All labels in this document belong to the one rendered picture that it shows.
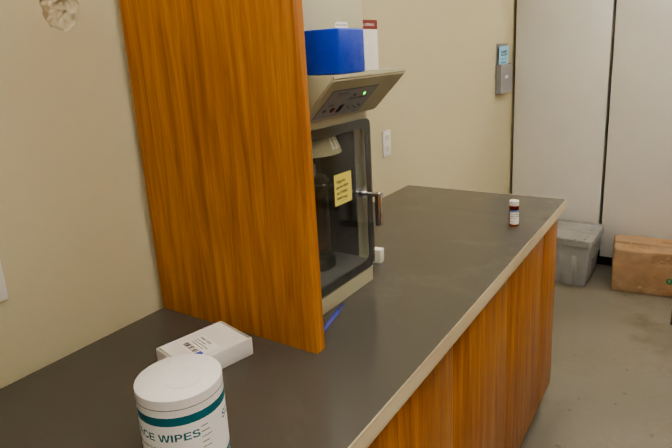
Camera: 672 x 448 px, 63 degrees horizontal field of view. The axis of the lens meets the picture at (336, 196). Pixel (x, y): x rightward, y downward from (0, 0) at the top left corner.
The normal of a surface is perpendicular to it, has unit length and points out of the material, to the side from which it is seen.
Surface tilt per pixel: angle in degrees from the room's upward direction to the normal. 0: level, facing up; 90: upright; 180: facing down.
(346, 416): 0
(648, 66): 90
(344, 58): 90
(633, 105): 90
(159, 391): 0
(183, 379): 0
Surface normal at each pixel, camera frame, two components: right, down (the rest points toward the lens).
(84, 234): 0.83, 0.09
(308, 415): -0.05, -0.97
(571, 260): -0.57, 0.33
